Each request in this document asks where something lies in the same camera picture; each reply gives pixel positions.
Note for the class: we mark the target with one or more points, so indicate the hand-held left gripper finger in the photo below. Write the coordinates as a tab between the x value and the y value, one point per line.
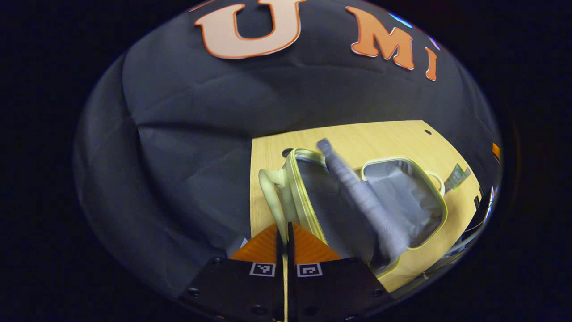
291	250
279	250

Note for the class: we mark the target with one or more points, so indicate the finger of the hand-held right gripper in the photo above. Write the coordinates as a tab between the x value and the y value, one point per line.
496	152

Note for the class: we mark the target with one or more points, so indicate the green skin care packet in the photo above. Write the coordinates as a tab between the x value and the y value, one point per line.
456	177

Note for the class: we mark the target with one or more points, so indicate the cream yellow suitcase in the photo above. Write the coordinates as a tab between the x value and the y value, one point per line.
321	201

